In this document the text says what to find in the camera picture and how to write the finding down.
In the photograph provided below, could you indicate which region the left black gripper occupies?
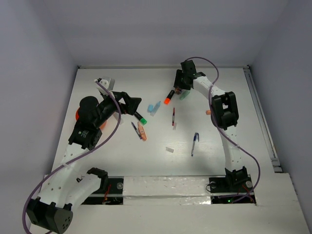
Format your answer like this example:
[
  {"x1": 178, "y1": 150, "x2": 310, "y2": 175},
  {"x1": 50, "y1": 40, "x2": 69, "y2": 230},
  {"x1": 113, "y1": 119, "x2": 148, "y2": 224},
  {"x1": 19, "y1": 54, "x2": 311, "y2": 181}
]
[{"x1": 94, "y1": 90, "x2": 140, "y2": 127}]

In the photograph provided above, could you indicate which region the light blue highlighter cap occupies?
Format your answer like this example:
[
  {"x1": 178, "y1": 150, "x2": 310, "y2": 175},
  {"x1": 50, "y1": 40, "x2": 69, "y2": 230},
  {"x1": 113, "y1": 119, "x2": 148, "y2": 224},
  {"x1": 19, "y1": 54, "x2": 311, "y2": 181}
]
[{"x1": 147, "y1": 104, "x2": 154, "y2": 113}]

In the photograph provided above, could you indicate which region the black green-capped highlighter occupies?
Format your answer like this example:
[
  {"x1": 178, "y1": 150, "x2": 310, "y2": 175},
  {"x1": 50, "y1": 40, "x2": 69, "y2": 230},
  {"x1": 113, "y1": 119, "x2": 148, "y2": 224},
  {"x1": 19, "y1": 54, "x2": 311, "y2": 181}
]
[{"x1": 134, "y1": 112, "x2": 147, "y2": 125}]

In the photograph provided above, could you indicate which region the black orange-capped highlighter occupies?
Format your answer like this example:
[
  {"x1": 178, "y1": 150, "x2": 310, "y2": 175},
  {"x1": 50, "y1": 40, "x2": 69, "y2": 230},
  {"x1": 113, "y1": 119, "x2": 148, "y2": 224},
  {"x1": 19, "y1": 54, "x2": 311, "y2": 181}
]
[{"x1": 164, "y1": 90, "x2": 175, "y2": 105}]

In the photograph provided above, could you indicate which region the light blue highlighter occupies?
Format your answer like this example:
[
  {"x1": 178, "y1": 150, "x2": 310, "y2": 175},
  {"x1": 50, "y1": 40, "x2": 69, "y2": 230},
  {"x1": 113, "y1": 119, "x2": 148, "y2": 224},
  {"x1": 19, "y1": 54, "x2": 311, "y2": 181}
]
[{"x1": 151, "y1": 101, "x2": 161, "y2": 116}]

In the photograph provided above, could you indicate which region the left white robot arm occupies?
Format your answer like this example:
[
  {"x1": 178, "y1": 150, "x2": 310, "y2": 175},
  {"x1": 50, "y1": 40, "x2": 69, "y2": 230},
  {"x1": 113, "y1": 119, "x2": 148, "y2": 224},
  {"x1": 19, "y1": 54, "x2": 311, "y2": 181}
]
[{"x1": 24, "y1": 92, "x2": 142, "y2": 234}]

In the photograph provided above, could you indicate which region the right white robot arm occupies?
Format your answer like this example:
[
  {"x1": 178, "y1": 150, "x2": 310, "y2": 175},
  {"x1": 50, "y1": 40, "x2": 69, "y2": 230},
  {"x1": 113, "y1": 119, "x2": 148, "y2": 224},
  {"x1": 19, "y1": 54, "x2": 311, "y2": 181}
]
[{"x1": 174, "y1": 59, "x2": 251, "y2": 194}]

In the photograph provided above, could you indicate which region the purple gel pen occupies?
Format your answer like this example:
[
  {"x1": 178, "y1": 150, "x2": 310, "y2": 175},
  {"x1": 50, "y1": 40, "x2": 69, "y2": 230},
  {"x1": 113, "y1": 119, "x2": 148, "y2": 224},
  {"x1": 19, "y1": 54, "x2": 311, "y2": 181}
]
[{"x1": 131, "y1": 122, "x2": 142, "y2": 139}]

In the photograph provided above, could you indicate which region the red gel pen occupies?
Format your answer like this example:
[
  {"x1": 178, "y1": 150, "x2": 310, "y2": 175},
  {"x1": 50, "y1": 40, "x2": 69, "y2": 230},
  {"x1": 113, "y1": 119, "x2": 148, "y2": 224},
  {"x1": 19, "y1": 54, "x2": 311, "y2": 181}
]
[{"x1": 172, "y1": 107, "x2": 175, "y2": 126}]

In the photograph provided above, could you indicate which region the orange pen holder cup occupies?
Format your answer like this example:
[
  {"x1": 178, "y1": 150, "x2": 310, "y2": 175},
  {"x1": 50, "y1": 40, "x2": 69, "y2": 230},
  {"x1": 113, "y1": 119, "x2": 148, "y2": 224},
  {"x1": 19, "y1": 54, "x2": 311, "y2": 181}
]
[{"x1": 75, "y1": 108, "x2": 107, "y2": 130}]

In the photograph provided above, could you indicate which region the blue ballpoint pen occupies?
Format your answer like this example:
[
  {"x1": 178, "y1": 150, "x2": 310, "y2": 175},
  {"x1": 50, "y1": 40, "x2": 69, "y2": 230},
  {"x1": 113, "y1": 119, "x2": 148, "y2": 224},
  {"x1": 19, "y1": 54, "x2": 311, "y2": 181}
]
[{"x1": 191, "y1": 132, "x2": 199, "y2": 156}]

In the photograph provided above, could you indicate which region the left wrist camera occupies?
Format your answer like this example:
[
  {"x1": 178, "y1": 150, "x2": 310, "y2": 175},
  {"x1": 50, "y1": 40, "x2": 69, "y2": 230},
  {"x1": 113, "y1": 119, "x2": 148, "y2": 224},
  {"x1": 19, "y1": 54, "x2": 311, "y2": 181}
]
[{"x1": 94, "y1": 77, "x2": 115, "y2": 91}]

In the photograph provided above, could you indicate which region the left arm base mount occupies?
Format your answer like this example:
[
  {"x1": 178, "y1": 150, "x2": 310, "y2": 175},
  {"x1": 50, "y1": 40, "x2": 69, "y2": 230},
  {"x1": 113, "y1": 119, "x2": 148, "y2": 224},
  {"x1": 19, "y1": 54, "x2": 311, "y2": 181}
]
[{"x1": 82, "y1": 177, "x2": 124, "y2": 205}]

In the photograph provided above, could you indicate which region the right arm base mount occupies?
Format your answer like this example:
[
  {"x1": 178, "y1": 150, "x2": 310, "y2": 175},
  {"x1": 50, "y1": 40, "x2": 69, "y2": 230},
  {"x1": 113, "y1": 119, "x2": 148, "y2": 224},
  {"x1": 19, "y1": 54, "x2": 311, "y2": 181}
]
[{"x1": 205, "y1": 177, "x2": 256, "y2": 204}]

